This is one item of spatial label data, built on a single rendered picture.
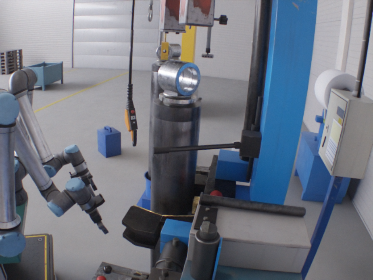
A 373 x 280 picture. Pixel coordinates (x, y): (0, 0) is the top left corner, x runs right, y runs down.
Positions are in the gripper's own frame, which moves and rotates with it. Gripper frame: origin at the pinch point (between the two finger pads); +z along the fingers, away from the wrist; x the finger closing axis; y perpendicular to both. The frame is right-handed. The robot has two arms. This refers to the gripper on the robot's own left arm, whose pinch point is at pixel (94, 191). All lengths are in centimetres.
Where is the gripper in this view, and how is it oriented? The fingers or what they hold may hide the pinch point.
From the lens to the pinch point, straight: 199.2
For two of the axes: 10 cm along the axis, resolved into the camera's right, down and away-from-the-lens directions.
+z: 3.6, 8.8, 3.1
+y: 9.1, -4.0, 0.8
